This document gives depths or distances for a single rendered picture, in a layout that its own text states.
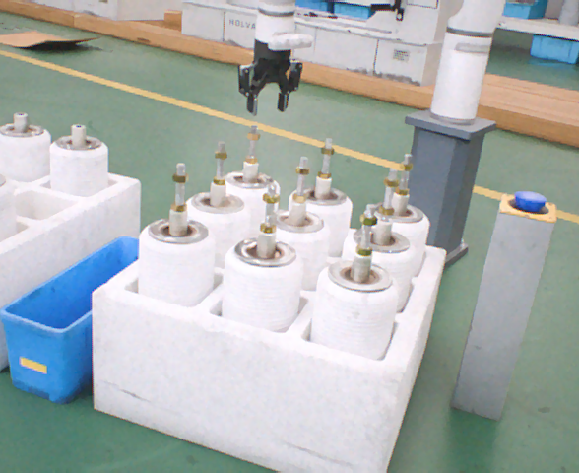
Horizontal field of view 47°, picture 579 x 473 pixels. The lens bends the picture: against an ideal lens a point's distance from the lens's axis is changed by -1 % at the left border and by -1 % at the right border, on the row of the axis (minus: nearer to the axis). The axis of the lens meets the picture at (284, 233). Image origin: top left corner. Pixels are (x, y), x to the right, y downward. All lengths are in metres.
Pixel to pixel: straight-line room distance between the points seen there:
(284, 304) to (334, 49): 2.55
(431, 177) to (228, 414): 0.75
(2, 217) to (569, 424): 0.86
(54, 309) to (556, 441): 0.74
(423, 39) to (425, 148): 1.75
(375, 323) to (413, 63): 2.39
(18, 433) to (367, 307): 0.47
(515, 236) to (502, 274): 0.06
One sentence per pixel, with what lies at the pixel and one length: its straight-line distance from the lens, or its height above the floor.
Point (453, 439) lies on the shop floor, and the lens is 0.99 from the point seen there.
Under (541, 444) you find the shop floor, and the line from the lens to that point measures 1.04.
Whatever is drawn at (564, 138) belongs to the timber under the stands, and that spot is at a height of 0.02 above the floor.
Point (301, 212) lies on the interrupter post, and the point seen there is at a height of 0.27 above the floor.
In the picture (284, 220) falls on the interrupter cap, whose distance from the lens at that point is 0.92.
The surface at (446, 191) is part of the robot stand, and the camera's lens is 1.42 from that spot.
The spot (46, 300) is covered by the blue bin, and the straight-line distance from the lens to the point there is 1.03.
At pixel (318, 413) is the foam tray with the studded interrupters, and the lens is 0.81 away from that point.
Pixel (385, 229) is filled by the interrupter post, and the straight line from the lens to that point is 0.88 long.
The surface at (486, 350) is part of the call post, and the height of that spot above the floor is 0.11.
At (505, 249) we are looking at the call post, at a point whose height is 0.26.
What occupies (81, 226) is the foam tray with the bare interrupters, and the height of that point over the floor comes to 0.16.
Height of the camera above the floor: 0.60
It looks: 23 degrees down
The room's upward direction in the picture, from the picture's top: 6 degrees clockwise
